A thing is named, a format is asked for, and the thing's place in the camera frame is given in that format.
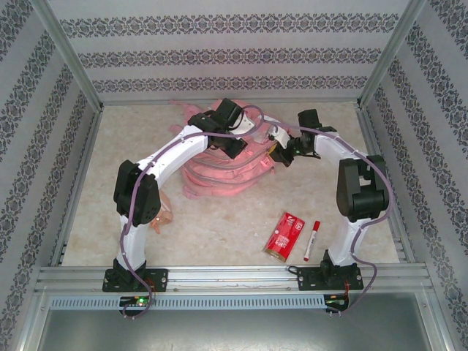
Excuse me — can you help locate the aluminium frame post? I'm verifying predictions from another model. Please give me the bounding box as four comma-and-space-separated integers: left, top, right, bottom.
28, 0, 105, 110
355, 0, 429, 110

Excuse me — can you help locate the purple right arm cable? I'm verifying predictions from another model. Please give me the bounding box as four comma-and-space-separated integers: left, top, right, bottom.
272, 122, 396, 319

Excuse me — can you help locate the left controller board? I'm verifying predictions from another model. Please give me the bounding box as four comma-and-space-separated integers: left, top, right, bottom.
118, 295, 153, 309

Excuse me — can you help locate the red tissue packet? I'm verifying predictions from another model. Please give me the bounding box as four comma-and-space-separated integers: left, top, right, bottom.
262, 211, 306, 264

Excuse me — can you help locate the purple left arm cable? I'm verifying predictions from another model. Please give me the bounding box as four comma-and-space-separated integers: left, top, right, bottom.
120, 105, 266, 321

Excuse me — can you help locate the aluminium left side rail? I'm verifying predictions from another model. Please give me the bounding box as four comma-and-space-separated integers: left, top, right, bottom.
49, 107, 105, 267

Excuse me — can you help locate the pink student backpack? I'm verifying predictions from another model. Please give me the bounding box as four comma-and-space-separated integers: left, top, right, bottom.
168, 98, 293, 200

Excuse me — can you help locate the aluminium back rail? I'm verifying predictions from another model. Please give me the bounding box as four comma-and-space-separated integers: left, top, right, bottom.
100, 97, 361, 107

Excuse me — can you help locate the aluminium left frame post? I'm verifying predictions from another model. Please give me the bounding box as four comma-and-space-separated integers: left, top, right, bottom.
28, 0, 105, 110

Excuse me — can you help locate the right controller board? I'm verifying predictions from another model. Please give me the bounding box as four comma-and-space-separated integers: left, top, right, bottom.
324, 293, 351, 311

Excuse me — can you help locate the grey slotted cable duct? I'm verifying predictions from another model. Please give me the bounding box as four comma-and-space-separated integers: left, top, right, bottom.
49, 294, 327, 311

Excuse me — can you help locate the grey metal panel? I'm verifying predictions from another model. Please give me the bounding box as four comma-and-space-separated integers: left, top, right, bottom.
34, 309, 438, 351

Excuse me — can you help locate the aluminium mounting rail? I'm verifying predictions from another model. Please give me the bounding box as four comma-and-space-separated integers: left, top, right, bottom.
34, 265, 434, 294

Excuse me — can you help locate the aluminium right frame post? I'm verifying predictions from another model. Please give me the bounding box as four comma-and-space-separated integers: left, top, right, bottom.
355, 0, 429, 110

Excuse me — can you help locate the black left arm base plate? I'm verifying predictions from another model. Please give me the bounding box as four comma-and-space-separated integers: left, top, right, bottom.
102, 268, 170, 293

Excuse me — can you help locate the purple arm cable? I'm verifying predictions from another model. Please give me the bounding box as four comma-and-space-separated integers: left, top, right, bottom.
120, 105, 266, 321
272, 122, 396, 319

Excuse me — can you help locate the pink striped pencil case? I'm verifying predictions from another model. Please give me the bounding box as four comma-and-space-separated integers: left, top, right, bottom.
148, 190, 176, 235

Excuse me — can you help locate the controller board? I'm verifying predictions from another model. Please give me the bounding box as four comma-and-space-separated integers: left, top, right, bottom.
118, 295, 153, 309
324, 293, 351, 311

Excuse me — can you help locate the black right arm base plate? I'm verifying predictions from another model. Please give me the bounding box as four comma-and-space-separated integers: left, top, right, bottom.
296, 266, 365, 293

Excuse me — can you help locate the red and white marker pen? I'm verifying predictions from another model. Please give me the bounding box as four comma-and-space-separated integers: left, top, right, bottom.
302, 220, 322, 263

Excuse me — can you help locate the aluminium right side rail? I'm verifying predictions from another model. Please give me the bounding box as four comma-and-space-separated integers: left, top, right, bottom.
355, 105, 417, 264

